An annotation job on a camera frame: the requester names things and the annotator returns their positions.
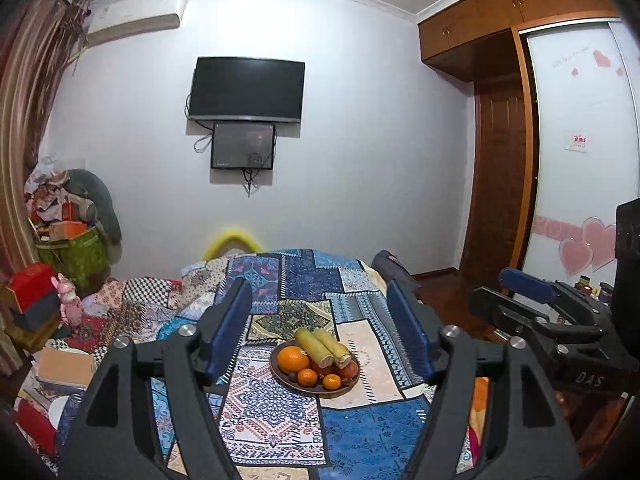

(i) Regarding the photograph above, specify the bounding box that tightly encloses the white sliding wardrobe door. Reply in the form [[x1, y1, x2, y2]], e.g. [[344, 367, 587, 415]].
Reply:
[[520, 20, 640, 301]]

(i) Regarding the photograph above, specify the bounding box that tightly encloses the small black wall monitor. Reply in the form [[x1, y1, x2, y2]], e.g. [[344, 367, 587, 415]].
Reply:
[[210, 121, 277, 171]]

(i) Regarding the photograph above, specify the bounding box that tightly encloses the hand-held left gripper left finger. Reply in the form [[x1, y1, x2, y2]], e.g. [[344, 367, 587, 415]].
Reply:
[[59, 277, 254, 480]]

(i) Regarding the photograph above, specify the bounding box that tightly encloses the brown wooden overhead cabinet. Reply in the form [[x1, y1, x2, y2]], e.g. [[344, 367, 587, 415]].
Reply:
[[417, 0, 621, 81]]

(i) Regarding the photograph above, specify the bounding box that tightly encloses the red box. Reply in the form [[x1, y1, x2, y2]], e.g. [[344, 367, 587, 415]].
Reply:
[[5, 263, 57, 311]]

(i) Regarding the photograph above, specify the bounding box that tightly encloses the brown wooden door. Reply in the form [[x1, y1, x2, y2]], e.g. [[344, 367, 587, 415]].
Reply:
[[459, 77, 538, 281]]

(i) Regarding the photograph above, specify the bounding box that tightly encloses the pink rabbit figure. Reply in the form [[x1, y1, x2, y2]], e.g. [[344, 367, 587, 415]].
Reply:
[[52, 273, 83, 332]]

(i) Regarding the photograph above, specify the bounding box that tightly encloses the dark grey box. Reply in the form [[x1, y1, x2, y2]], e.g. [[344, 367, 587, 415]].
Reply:
[[20, 292, 63, 331]]

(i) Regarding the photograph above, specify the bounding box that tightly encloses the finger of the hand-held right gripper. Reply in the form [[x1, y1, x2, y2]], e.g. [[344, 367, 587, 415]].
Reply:
[[499, 268, 614, 329], [468, 286, 607, 357]]

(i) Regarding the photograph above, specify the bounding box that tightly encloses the white air conditioner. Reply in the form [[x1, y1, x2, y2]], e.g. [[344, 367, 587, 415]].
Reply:
[[85, 0, 188, 48]]

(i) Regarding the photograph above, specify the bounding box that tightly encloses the green gift box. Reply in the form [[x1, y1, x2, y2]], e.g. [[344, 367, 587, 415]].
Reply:
[[36, 225, 108, 293]]

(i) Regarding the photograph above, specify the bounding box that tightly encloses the dark brown round plate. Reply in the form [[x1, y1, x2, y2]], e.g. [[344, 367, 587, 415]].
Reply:
[[270, 340, 361, 399]]

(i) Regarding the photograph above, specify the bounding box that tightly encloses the yellow-green corn cob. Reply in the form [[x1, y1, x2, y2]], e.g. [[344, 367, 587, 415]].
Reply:
[[293, 327, 335, 368], [314, 329, 351, 367]]

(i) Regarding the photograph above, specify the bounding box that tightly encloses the orange blanket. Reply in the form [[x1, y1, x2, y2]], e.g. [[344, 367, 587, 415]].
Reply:
[[469, 377, 494, 461]]

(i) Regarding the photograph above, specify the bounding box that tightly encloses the large orange with sticker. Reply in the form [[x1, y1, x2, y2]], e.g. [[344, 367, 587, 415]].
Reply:
[[278, 346, 311, 375]]

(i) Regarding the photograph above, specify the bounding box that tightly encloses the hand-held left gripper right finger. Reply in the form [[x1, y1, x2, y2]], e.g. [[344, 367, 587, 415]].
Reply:
[[386, 280, 583, 480]]

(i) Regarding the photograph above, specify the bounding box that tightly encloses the black wall television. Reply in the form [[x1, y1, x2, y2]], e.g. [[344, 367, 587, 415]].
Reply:
[[187, 56, 306, 125]]

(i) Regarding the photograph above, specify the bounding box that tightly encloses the brown curtain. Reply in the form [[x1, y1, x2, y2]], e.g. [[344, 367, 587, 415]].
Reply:
[[0, 0, 91, 271]]

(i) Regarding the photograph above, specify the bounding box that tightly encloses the dark cloth bag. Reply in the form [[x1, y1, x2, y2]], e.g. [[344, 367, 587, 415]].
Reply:
[[372, 250, 421, 293]]

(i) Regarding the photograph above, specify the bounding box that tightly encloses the cardboard box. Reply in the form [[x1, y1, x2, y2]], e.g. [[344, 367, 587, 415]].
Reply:
[[36, 346, 97, 391]]

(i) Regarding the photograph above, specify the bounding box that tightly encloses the blue patchwork blanket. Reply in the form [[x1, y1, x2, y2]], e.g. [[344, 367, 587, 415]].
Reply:
[[50, 248, 491, 480]]

